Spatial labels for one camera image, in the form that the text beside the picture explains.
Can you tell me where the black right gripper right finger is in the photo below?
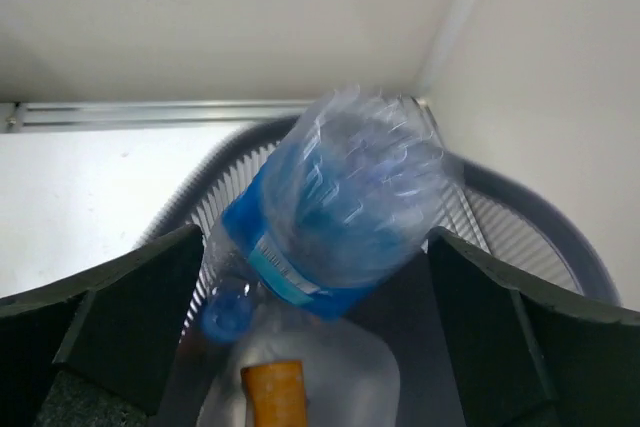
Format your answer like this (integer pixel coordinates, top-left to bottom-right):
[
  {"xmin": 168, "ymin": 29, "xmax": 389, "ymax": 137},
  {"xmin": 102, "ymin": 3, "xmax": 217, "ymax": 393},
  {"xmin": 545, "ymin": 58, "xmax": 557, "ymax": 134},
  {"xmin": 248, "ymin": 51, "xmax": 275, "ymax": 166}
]
[{"xmin": 427, "ymin": 228, "xmax": 639, "ymax": 426}]

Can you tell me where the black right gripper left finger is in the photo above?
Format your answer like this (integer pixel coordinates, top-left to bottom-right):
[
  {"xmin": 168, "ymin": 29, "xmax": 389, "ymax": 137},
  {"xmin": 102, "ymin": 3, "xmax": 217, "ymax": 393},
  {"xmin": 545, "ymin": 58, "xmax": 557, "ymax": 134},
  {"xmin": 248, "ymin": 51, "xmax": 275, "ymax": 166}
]
[{"xmin": 1, "ymin": 225, "xmax": 204, "ymax": 426}]

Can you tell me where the green blue label bottle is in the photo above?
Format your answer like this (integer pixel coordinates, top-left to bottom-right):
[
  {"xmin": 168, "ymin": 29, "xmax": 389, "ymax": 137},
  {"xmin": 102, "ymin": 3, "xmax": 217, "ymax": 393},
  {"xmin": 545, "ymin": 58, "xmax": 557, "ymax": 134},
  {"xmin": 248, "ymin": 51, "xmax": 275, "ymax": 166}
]
[{"xmin": 197, "ymin": 321, "xmax": 401, "ymax": 426}]

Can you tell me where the orange juice bottle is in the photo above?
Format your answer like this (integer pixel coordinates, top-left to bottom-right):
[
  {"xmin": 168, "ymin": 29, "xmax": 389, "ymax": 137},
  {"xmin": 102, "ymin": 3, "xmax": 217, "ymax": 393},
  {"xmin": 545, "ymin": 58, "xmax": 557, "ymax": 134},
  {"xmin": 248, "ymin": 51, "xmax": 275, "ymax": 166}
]
[{"xmin": 240, "ymin": 360, "xmax": 308, "ymax": 427}]

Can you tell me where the blue label blue cap bottle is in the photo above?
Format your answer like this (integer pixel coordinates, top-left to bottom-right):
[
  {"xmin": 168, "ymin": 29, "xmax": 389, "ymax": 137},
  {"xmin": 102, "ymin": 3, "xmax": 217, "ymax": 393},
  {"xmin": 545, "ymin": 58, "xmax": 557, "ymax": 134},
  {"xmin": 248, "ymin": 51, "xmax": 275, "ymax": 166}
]
[{"xmin": 199, "ymin": 87, "xmax": 463, "ymax": 344}]

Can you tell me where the grey mesh waste bin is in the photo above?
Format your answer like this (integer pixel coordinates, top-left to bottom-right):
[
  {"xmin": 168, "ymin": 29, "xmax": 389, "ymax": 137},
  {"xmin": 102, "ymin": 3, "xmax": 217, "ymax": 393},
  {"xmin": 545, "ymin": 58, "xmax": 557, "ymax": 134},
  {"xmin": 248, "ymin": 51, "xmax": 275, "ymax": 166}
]
[{"xmin": 132, "ymin": 114, "xmax": 626, "ymax": 427}]

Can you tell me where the aluminium frame rail back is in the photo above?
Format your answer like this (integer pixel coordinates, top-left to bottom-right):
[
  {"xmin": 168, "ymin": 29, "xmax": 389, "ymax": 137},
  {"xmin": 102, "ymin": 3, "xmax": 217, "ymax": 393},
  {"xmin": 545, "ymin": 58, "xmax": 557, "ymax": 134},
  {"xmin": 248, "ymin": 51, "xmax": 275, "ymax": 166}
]
[{"xmin": 1, "ymin": 99, "xmax": 312, "ymax": 134}]

